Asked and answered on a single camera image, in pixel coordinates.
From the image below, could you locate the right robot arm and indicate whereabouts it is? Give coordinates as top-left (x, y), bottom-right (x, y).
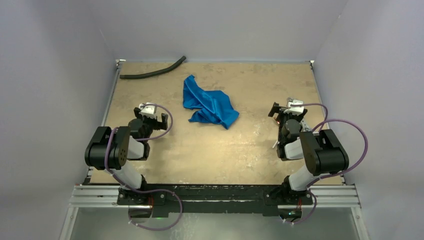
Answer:
top-left (268, 100), bottom-right (350, 204)

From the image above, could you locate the aluminium frame rail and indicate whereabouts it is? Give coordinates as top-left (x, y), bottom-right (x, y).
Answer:
top-left (69, 184), bottom-right (361, 209)

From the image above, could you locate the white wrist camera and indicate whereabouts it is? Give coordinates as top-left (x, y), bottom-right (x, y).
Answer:
top-left (138, 102), bottom-right (157, 120)
top-left (284, 97), bottom-right (305, 116)

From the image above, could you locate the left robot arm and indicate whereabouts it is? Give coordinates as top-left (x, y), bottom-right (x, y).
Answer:
top-left (84, 102), bottom-right (174, 205)

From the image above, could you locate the red handled adjustable wrench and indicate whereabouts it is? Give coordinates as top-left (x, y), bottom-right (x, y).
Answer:
top-left (300, 119), bottom-right (311, 132)

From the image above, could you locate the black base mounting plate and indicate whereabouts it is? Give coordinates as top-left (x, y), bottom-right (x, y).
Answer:
top-left (117, 183), bottom-right (313, 218)

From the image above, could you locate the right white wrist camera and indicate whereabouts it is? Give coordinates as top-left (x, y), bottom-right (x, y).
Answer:
top-left (284, 97), bottom-right (305, 116)

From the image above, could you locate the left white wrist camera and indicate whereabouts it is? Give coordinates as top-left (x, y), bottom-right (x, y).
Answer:
top-left (138, 102), bottom-right (157, 120)

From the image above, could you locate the blue cloth napkin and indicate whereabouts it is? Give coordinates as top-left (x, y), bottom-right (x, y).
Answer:
top-left (182, 75), bottom-right (240, 130)

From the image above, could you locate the black foam tube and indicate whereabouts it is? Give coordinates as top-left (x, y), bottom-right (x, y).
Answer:
top-left (119, 55), bottom-right (187, 80)

